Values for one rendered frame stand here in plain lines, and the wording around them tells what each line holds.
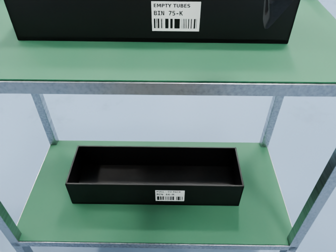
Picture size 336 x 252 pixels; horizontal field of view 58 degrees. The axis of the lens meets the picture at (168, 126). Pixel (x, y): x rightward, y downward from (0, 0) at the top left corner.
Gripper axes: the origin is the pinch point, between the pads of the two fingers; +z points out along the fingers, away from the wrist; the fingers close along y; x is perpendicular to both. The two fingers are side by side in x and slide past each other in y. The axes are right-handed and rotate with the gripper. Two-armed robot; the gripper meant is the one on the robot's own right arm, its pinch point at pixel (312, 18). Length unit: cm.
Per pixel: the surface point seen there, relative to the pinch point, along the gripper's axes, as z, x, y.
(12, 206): 123, 5, 88
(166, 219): 78, 15, 15
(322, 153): 136, -24, -72
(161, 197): 77, 8, 17
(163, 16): 22.2, -19.9, 15.9
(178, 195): 76, 7, 11
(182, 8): 20.7, -20.5, 12.2
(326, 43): 26.8, -16.7, -18.2
